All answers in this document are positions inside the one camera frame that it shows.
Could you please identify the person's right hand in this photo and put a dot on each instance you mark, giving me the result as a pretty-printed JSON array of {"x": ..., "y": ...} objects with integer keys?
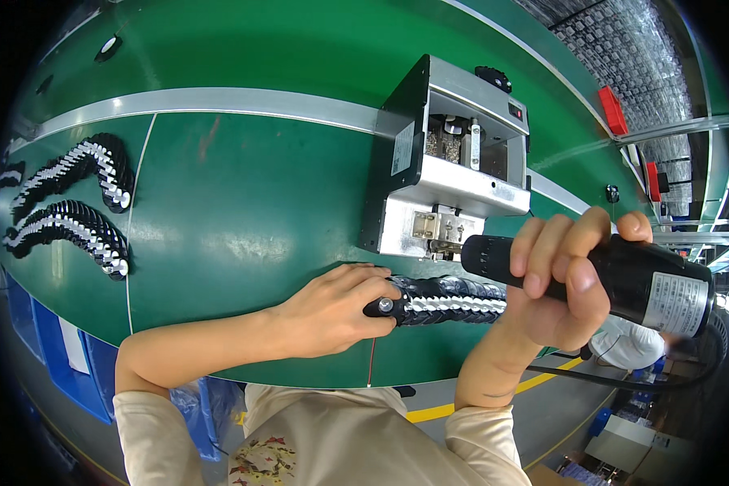
[{"x": 553, "y": 319}]

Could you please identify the person's left hand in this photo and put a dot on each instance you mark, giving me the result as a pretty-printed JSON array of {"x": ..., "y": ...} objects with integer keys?
[{"x": 322, "y": 316}]

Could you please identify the black electric screwdriver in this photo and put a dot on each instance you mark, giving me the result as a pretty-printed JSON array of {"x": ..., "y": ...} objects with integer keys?
[{"x": 650, "y": 285}]

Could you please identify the small blue crate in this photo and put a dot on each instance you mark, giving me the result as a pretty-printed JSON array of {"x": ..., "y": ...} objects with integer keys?
[{"x": 599, "y": 423}]

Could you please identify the person's body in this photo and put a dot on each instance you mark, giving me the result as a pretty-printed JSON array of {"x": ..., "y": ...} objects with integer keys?
[{"x": 340, "y": 443}]

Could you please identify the clear plastic bag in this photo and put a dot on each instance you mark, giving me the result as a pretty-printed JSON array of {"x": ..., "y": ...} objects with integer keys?
[{"x": 209, "y": 413}]

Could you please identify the white workbench with boxes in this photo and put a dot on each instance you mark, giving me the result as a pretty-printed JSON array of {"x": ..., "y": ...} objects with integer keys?
[{"x": 632, "y": 452}]

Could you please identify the red plastic bin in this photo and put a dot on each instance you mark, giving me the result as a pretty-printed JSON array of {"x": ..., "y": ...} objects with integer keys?
[
  {"x": 653, "y": 181},
  {"x": 612, "y": 110}
]

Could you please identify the grey metal screw feeder machine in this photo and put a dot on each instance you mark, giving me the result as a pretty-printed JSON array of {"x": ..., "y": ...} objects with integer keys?
[{"x": 449, "y": 176}]

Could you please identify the black toothed round knob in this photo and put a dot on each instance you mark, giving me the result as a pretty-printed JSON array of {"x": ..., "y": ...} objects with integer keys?
[{"x": 493, "y": 79}]

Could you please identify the long curved row of black parts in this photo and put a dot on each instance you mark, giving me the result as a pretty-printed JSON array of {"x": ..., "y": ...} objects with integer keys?
[
  {"x": 79, "y": 228},
  {"x": 91, "y": 161}
]

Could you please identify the blue plastic crates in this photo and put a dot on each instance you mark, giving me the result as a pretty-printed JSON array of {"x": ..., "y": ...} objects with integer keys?
[{"x": 61, "y": 358}]

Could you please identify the rack of bagged parts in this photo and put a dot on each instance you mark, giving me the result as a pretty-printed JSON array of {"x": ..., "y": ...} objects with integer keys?
[{"x": 619, "y": 48}]

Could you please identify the short row of black parts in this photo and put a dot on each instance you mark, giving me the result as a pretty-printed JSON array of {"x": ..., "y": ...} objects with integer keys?
[{"x": 11, "y": 175}]

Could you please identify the black round part white centre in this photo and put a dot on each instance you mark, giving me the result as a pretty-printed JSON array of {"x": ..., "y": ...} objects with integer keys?
[{"x": 108, "y": 47}]

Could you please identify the small black hanging switch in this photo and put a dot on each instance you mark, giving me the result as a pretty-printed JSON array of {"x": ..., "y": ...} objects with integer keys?
[{"x": 612, "y": 194}]

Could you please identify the grey metal conveyor rail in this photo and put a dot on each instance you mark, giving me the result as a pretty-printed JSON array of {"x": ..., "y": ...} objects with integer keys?
[{"x": 218, "y": 100}]

